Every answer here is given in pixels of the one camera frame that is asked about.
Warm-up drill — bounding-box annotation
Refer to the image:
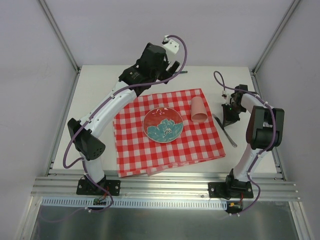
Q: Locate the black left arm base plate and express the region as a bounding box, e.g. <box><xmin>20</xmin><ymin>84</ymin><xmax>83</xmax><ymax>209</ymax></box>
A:
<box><xmin>76</xmin><ymin>178</ymin><xmax>121</xmax><ymax>196</ymax></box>

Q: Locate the silver table knife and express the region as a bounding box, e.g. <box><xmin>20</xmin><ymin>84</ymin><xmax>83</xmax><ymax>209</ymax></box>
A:
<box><xmin>212</xmin><ymin>114</ymin><xmax>238</xmax><ymax>148</ymax></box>

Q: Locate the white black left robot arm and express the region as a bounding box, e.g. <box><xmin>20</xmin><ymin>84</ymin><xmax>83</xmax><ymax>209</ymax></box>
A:
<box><xmin>67</xmin><ymin>38</ymin><xmax>184</xmax><ymax>194</ymax></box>

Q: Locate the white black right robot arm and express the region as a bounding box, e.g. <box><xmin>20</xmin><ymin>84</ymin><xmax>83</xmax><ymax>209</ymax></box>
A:
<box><xmin>222</xmin><ymin>84</ymin><xmax>285</xmax><ymax>198</ymax></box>

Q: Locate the aluminium frame post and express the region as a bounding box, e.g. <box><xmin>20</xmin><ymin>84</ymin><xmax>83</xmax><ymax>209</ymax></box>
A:
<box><xmin>251</xmin><ymin>0</ymin><xmax>302</xmax><ymax>76</ymax></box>
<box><xmin>37</xmin><ymin>0</ymin><xmax>81</xmax><ymax>75</ymax></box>

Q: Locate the red teal ceramic plate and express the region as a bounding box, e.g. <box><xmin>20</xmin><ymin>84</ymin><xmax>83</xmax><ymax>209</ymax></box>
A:
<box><xmin>142</xmin><ymin>107</ymin><xmax>184</xmax><ymax>144</ymax></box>

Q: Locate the salmon pink plastic cup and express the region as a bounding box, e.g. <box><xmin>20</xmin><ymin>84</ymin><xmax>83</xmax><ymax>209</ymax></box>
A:
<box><xmin>190</xmin><ymin>96</ymin><xmax>208</xmax><ymax>123</ymax></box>

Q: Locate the white slotted cable duct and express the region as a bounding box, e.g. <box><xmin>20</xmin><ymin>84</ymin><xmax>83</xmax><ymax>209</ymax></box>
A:
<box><xmin>41</xmin><ymin>197</ymin><xmax>227</xmax><ymax>211</ymax></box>

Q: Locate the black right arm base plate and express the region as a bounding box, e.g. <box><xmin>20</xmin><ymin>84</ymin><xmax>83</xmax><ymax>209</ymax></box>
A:
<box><xmin>208</xmin><ymin>181</ymin><xmax>254</xmax><ymax>200</ymax></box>

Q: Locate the aluminium frame post right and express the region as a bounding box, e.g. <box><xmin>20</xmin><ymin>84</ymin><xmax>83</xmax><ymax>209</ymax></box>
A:
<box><xmin>251</xmin><ymin>0</ymin><xmax>302</xmax><ymax>76</ymax></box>

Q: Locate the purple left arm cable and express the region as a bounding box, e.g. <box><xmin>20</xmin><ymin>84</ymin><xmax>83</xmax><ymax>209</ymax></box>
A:
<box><xmin>39</xmin><ymin>34</ymin><xmax>188</xmax><ymax>223</ymax></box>

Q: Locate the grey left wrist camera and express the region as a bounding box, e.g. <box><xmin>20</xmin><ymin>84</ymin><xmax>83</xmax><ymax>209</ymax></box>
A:
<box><xmin>162</xmin><ymin>35</ymin><xmax>180</xmax><ymax>55</ymax></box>

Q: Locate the aluminium front rail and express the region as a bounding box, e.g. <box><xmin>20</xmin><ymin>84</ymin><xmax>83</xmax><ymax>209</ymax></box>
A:
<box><xmin>31</xmin><ymin>169</ymin><xmax>302</xmax><ymax>202</ymax></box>

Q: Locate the red white checkered cloth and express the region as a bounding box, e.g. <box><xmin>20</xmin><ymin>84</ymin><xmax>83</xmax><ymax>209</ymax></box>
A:
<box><xmin>113</xmin><ymin>88</ymin><xmax>226</xmax><ymax>177</ymax></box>

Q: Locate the aluminium frame post left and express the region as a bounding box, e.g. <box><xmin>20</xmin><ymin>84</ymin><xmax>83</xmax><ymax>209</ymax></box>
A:
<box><xmin>37</xmin><ymin>0</ymin><xmax>81</xmax><ymax>75</ymax></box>

